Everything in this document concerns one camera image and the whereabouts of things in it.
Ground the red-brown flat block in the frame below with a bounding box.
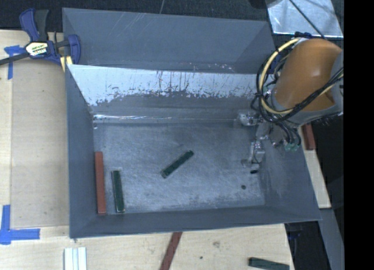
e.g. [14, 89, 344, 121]
[158, 231, 183, 270]
[94, 151, 107, 216]
[302, 123, 317, 151]

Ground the grey metal bin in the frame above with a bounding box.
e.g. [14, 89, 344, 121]
[61, 7, 323, 239]

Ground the dark green flat block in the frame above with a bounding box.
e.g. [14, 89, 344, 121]
[110, 170, 126, 214]
[248, 257, 290, 270]
[160, 150, 195, 179]

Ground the pale wood board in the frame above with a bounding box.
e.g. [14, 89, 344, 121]
[10, 57, 71, 230]

